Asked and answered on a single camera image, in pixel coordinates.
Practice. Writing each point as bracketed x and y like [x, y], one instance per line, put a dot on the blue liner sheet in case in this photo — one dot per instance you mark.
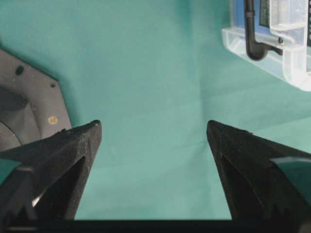
[239, 14]

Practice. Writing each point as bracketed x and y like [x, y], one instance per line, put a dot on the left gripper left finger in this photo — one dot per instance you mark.
[51, 174]

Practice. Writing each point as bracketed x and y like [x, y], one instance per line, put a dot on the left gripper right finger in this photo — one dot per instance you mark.
[254, 185]

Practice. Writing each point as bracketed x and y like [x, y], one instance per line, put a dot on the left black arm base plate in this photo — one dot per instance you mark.
[32, 106]

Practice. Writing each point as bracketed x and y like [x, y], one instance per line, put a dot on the black box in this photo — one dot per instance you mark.
[289, 19]

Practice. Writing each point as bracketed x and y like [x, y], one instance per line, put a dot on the green table cloth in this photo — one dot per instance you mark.
[154, 72]

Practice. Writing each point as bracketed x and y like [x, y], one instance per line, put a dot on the clear plastic storage case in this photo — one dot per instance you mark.
[285, 60]

